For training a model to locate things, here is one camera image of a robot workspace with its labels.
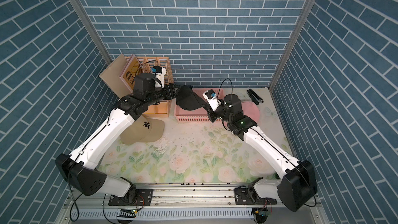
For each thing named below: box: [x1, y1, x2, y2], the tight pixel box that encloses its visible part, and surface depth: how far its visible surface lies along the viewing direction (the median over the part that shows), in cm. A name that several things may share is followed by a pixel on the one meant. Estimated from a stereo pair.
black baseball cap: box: [175, 84, 210, 111], surface depth 77 cm
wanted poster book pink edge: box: [118, 54, 143, 92], surface depth 95 cm
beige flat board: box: [98, 53, 133, 99], surface depth 95 cm
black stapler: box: [246, 88, 264, 106], surface depth 115 cm
